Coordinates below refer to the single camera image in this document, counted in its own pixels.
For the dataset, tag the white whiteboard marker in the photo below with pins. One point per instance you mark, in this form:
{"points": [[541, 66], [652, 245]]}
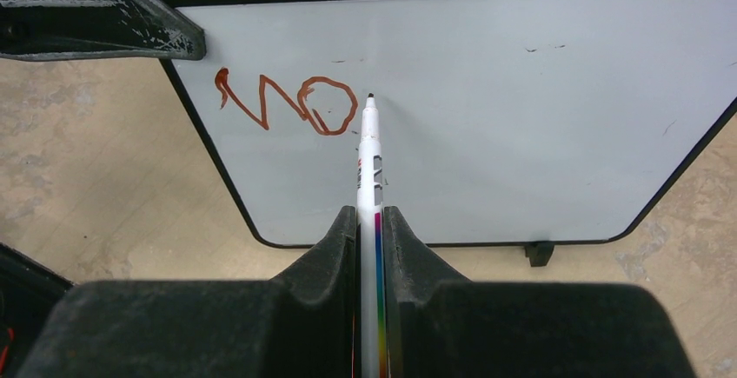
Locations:
{"points": [[369, 207]]}

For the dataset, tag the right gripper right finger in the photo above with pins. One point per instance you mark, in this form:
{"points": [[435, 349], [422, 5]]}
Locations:
{"points": [[441, 324]]}

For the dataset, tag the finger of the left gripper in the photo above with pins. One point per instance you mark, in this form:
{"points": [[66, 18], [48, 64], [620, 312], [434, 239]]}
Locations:
{"points": [[60, 30]]}

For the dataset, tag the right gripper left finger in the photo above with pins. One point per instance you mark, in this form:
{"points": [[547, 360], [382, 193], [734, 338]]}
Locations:
{"points": [[299, 323]]}

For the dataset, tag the black-framed whiteboard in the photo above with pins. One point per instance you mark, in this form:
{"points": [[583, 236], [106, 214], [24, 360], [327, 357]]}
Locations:
{"points": [[503, 122]]}

